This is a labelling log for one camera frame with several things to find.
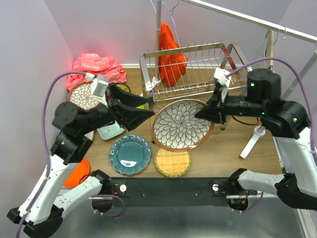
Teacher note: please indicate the orange cloth on hanger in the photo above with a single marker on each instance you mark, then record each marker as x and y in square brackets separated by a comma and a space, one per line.
[171, 59]

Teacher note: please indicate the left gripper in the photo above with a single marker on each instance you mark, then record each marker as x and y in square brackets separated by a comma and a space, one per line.
[123, 113]

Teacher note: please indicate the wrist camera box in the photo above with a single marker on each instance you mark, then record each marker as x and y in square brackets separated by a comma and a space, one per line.
[221, 82]
[99, 85]

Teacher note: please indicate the blue wire hanger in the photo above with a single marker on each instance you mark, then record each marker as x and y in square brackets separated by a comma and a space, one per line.
[173, 17]

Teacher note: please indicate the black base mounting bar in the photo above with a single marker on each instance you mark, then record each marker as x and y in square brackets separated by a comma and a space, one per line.
[171, 192]

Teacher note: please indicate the orange plate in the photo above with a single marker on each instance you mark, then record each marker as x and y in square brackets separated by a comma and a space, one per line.
[78, 175]

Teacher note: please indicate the woven bamboo tray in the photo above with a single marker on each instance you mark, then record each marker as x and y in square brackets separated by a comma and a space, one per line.
[172, 164]

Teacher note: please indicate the small floral brown-rim plate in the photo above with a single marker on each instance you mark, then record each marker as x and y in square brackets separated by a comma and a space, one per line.
[81, 96]

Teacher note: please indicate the pale blue rectangular dish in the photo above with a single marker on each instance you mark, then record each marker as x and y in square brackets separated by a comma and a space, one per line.
[110, 131]

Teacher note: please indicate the yellow patterned dark plate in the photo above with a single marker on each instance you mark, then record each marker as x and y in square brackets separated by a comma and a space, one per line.
[124, 87]

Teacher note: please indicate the grey hanging towel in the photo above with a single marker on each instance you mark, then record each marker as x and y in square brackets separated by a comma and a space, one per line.
[261, 53]

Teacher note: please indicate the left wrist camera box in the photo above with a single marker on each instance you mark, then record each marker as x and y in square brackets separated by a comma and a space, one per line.
[99, 85]

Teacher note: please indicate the large floral brown-rim plate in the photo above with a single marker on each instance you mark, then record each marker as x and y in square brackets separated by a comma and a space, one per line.
[176, 129]

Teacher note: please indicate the wooden clip hanger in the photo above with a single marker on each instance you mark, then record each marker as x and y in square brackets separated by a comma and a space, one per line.
[270, 39]

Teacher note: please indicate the teal scalloped plate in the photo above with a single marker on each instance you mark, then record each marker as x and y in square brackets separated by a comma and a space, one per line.
[130, 154]

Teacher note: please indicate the steel two-tier dish rack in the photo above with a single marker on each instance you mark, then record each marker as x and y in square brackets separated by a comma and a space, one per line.
[201, 62]

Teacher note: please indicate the pink plastic bag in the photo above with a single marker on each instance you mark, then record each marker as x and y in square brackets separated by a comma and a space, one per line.
[95, 64]

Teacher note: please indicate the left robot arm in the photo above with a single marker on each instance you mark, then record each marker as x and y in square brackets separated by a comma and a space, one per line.
[41, 215]

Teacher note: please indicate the white ringed grey plate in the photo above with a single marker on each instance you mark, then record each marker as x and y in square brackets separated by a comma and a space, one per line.
[90, 135]

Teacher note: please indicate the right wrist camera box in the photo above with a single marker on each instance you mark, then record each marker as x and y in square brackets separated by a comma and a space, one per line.
[221, 82]

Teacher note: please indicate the white clothes rack frame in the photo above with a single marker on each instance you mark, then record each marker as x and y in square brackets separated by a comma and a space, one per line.
[259, 131]

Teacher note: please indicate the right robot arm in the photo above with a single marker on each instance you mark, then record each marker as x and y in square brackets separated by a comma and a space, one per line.
[288, 123]

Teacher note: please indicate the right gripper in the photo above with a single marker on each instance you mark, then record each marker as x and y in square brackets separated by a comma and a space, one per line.
[215, 110]

